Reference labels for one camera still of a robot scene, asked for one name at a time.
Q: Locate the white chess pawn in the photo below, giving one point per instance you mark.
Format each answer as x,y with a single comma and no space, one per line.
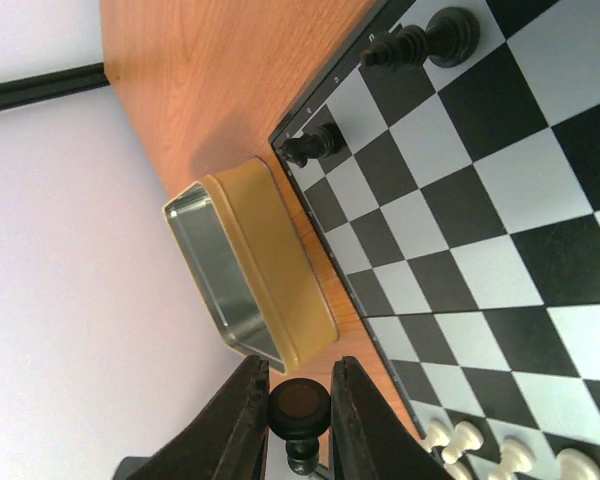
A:
466,437
516,457
575,465

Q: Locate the black chess king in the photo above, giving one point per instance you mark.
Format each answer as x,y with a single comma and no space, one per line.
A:
450,38

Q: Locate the black and silver chessboard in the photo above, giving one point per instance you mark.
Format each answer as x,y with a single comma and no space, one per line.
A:
463,217

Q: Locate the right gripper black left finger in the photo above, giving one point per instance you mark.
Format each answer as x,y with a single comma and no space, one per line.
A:
227,439

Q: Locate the black chess pawn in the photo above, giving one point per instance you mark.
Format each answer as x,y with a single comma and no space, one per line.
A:
299,412

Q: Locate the left metal tray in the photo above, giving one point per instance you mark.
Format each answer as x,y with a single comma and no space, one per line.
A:
244,254

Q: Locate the black chess rook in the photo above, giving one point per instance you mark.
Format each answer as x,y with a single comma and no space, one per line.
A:
321,142

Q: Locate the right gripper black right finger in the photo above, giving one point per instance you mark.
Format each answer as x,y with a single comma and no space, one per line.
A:
367,440

